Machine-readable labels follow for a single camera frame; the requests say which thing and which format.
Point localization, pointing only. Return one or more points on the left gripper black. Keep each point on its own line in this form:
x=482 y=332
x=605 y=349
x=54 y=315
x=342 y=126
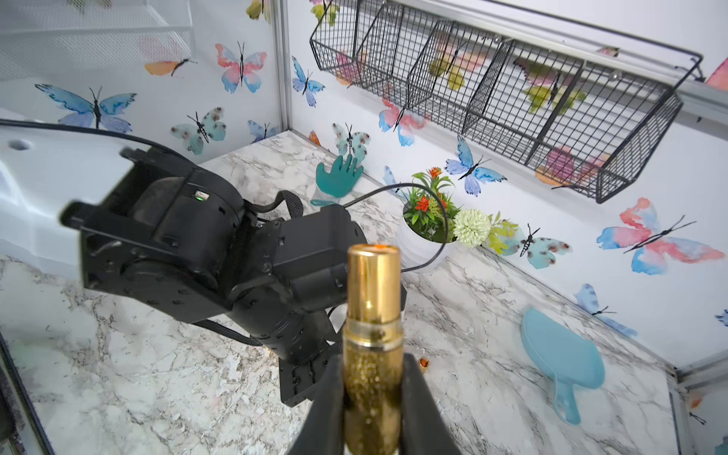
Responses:
x=286 y=276

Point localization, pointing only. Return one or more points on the green hand-shaped brush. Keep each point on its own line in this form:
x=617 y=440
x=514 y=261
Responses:
x=338 y=181

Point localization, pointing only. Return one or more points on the potted artificial plant white pot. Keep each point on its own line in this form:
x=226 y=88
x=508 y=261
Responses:
x=431 y=224

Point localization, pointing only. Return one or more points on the black wire wall basket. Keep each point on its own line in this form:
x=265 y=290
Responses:
x=586 y=123

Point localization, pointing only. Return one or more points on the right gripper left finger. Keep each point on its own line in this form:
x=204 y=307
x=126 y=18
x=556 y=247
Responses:
x=322 y=430

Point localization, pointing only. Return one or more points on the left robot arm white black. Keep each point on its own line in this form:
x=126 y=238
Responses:
x=183 y=241

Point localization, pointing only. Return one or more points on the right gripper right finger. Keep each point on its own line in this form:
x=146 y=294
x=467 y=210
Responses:
x=423 y=430

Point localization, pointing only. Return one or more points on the light blue dustpan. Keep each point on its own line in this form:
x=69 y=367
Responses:
x=564 y=357

